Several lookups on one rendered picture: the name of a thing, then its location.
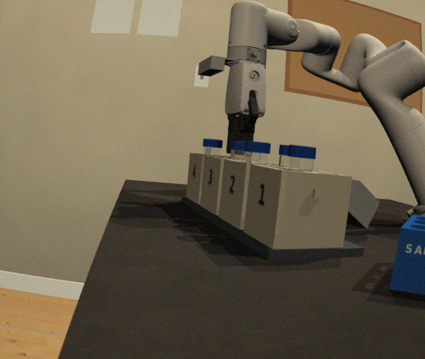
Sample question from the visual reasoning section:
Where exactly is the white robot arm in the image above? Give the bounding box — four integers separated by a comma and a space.
198, 1, 425, 213

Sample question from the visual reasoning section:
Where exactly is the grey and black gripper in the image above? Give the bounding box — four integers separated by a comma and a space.
225, 60, 266, 154

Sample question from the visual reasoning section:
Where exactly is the clear conical tube with yellow liquid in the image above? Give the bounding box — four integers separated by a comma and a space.
231, 141, 246, 160

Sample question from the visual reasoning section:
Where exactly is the blue tube rack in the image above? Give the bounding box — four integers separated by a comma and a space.
389, 215, 425, 295

